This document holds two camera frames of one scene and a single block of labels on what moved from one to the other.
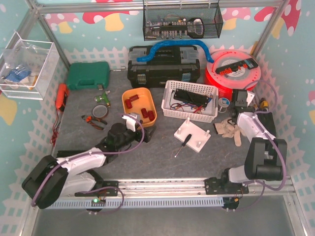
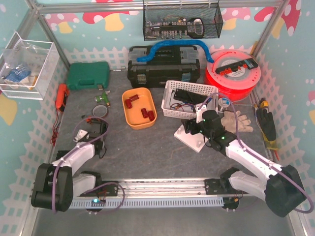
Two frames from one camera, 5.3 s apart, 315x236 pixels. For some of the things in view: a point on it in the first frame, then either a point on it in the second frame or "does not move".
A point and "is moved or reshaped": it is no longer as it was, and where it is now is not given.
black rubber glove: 267,119 does not move
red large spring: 129,104 does not move
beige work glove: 228,130 is moved or reshaped
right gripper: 239,110 to 191,126
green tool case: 88,75 does not move
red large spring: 151,115 does not move
